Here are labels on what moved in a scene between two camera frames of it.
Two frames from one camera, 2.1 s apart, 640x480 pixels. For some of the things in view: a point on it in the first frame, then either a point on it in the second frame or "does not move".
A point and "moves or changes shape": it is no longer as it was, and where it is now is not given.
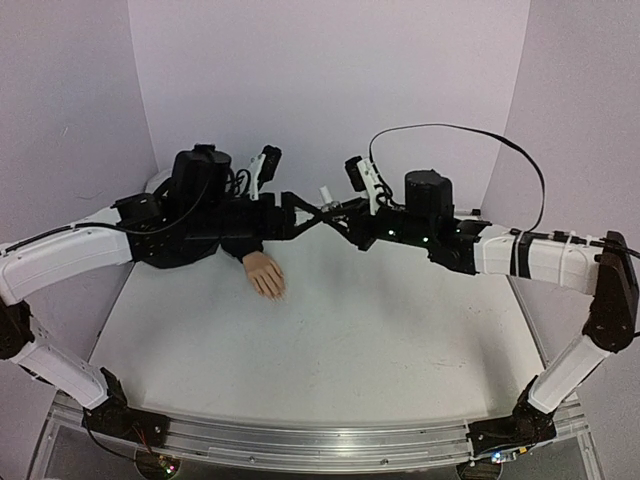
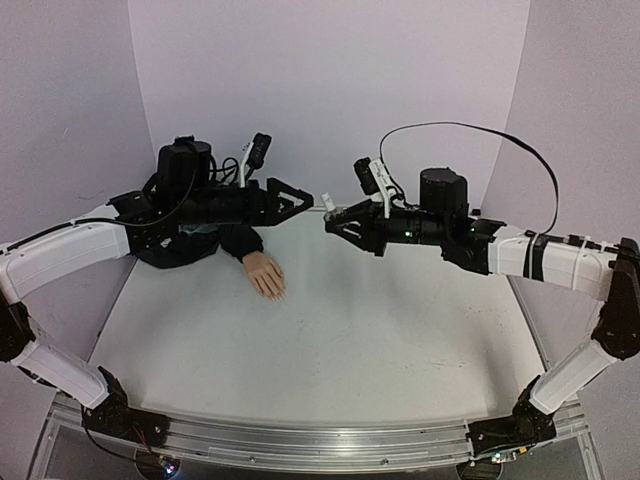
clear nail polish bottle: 329,204 moves or changes shape
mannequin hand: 265,274 does not move
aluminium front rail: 315,446 does not move
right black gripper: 358,223 does not move
